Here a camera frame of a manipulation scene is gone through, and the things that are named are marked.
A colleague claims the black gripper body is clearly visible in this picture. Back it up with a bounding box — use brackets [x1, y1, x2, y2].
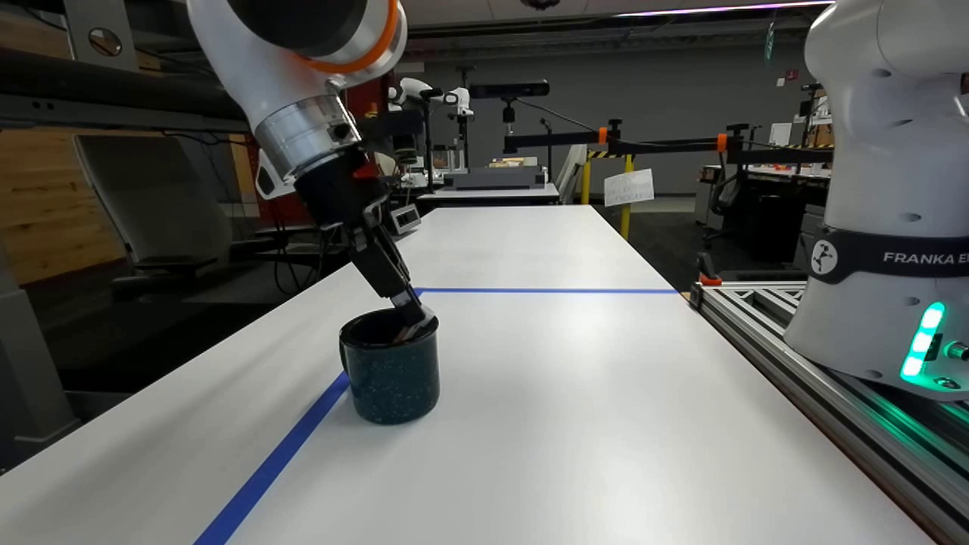
[288, 145, 407, 266]

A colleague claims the blue tape strip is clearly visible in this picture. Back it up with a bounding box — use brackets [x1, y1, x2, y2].
[190, 370, 355, 545]

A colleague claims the black equipment cart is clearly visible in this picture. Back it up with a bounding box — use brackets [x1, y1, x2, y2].
[693, 162, 843, 284]

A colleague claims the black boom with orange clamps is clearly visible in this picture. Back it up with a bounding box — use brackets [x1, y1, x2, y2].
[502, 117, 843, 165]

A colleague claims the black shelf beam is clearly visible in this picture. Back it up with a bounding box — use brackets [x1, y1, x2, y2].
[0, 45, 254, 132]

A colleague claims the grey device on table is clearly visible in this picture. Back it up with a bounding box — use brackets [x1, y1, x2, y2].
[450, 165, 552, 195]

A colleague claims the small grey box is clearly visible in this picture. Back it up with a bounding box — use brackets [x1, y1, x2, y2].
[388, 201, 423, 239]

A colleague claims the dark blue speckled mug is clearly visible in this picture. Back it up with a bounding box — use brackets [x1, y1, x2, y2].
[338, 302, 445, 427]

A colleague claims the red cabinet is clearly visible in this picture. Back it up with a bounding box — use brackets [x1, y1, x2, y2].
[253, 76, 394, 223]

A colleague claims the grey panel with round logo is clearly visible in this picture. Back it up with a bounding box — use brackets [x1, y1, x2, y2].
[62, 0, 142, 72]

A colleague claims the aluminium mounting rail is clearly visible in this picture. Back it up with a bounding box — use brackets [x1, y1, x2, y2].
[689, 279, 969, 545]

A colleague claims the background white table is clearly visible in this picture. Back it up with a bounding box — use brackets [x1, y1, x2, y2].
[417, 180, 567, 212]

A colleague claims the white paper sign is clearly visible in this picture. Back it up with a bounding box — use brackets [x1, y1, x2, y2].
[603, 168, 658, 212]

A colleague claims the black camera bar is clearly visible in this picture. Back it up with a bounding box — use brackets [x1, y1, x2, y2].
[467, 80, 554, 103]

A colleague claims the wooden wall panel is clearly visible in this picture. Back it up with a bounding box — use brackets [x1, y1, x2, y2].
[0, 126, 130, 288]

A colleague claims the yellow post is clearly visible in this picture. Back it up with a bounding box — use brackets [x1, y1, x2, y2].
[579, 154, 599, 205]
[618, 152, 640, 243]

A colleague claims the grey chair back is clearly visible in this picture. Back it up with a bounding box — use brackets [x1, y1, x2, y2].
[75, 132, 237, 274]

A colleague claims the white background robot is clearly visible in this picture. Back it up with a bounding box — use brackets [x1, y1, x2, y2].
[388, 72, 478, 176]

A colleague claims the ceiling light strip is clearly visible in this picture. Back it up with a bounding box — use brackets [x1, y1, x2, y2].
[616, 0, 836, 21]

